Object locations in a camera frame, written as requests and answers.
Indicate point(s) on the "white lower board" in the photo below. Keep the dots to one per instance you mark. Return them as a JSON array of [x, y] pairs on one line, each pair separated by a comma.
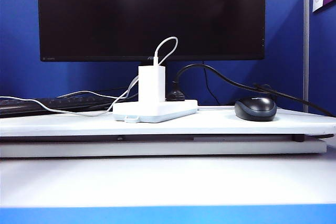
[[157, 148]]

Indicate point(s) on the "white charger block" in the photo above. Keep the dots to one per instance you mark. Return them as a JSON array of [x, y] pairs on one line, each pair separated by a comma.
[[151, 85]]

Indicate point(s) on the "white raised desk board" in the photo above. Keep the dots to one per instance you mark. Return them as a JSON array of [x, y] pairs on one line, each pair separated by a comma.
[[183, 128]]

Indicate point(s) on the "white power strip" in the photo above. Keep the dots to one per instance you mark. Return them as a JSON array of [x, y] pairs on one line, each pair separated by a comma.
[[162, 110]]

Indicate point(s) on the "black grey computer mouse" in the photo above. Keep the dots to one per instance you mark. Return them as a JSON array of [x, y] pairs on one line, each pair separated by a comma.
[[256, 110]]

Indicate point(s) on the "black keyboard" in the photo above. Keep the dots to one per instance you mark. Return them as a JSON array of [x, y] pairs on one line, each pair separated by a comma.
[[68, 103]]

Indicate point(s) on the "silver partition post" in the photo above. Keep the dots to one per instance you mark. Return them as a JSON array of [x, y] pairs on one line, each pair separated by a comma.
[[306, 51]]

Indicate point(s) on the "black computer monitor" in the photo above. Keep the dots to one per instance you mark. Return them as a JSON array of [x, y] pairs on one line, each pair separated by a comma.
[[105, 11]]

